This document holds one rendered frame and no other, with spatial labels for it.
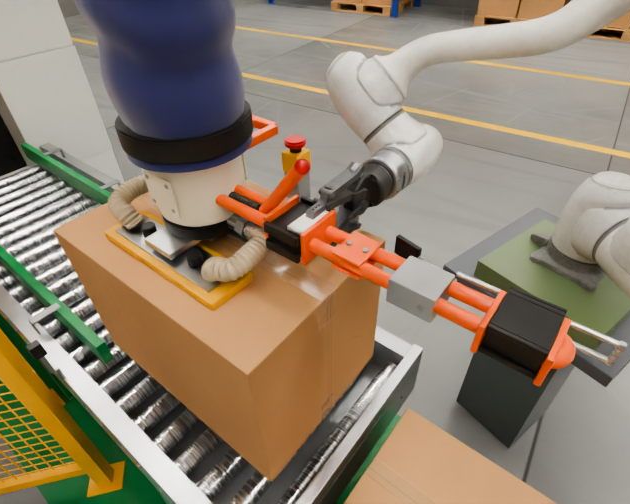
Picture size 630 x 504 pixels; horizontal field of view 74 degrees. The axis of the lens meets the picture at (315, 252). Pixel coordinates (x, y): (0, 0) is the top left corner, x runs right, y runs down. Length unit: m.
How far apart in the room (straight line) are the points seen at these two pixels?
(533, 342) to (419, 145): 0.46
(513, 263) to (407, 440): 0.57
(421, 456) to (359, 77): 0.90
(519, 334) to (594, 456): 1.51
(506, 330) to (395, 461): 0.70
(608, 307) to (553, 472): 0.81
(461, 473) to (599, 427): 1.00
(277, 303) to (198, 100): 0.35
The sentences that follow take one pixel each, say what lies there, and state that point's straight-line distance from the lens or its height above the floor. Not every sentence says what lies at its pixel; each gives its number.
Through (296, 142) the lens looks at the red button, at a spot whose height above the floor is 1.04.
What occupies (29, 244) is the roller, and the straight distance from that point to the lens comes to 2.12.
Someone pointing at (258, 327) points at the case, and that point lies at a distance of 0.70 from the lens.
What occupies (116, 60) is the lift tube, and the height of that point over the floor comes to 1.45.
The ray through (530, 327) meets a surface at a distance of 0.55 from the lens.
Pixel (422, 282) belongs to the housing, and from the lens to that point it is 0.57.
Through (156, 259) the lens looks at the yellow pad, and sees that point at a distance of 0.85.
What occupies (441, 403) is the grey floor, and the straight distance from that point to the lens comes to 1.92.
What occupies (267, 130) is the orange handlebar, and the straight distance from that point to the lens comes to 0.98.
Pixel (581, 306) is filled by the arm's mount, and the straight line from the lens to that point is 1.27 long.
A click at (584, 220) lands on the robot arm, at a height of 0.99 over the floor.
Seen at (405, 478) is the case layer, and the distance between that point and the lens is 1.16.
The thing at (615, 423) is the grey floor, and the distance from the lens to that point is 2.14.
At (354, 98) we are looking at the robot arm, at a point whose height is 1.32.
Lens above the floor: 1.62
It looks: 40 degrees down
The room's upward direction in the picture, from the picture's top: 2 degrees counter-clockwise
